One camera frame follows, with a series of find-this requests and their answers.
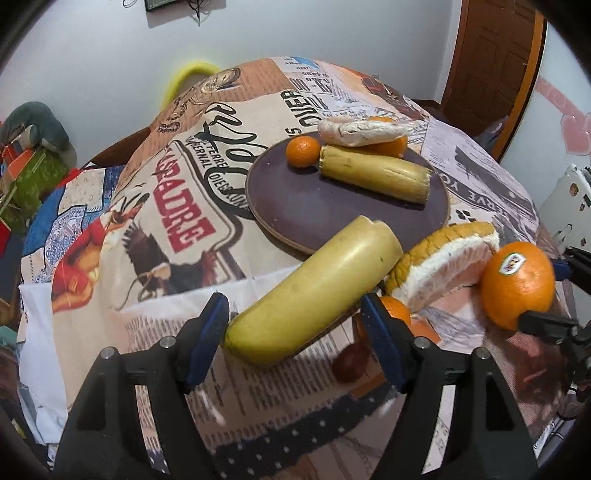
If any grey plush toy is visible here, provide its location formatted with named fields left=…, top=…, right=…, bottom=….
left=1, top=101, right=77, bottom=168

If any small wall monitor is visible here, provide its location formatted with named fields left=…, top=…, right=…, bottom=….
left=144, top=0, right=178, bottom=12

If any blue patchwork quilt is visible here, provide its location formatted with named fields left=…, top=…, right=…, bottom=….
left=21, top=166, right=123, bottom=283

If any small mandarin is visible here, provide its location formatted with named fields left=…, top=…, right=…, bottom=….
left=286, top=136, right=322, bottom=168

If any large orange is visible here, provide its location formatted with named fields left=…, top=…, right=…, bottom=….
left=363, top=117, right=408, bottom=158

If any dark purple plate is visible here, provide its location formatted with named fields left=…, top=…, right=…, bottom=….
left=245, top=139, right=450, bottom=254

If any printed newspaper pattern tablecloth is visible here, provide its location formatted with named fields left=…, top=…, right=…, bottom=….
left=19, top=57, right=554, bottom=479

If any green patterned storage box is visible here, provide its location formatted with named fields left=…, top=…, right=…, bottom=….
left=1, top=147, right=69, bottom=236

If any dark red date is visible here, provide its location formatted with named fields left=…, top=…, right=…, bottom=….
left=332, top=343, right=370, bottom=384

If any cut sugarcane piece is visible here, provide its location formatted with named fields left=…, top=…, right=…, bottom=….
left=318, top=145, right=432, bottom=205

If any white plastic rack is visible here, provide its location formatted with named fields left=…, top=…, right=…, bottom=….
left=539, top=164, right=591, bottom=252

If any pomelo wedge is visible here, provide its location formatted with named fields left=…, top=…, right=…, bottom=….
left=385, top=221, right=500, bottom=313

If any brown wooden door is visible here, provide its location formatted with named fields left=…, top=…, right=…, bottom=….
left=441, top=0, right=547, bottom=160

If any yellow foam chair back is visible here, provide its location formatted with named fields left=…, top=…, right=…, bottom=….
left=160, top=61, right=221, bottom=109

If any long yellow sugarcane piece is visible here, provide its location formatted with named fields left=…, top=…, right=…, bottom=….
left=224, top=216, right=403, bottom=368

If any orange with sticker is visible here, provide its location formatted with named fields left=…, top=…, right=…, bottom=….
left=480, top=242, right=555, bottom=331

